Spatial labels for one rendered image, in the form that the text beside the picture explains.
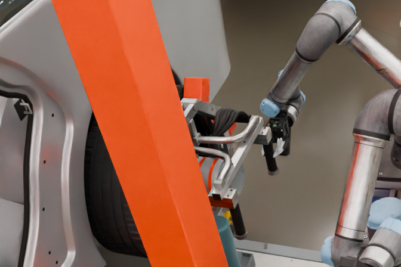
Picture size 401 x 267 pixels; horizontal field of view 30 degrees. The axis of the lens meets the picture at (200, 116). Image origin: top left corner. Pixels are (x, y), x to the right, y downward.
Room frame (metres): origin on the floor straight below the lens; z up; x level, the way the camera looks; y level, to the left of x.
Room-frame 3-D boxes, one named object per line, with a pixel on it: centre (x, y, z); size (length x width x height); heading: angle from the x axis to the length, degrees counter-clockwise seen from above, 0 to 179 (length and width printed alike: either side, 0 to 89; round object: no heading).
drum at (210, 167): (2.13, 0.02, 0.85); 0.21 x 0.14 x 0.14; 57
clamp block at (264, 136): (2.21, -0.19, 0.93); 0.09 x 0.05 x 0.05; 57
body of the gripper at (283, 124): (2.31, -0.29, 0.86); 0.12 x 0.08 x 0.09; 147
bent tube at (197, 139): (2.19, -0.08, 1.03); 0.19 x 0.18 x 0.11; 57
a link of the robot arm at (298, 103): (2.44, -0.37, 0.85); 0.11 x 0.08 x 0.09; 147
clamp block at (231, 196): (1.92, 0.00, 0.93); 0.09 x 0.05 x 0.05; 57
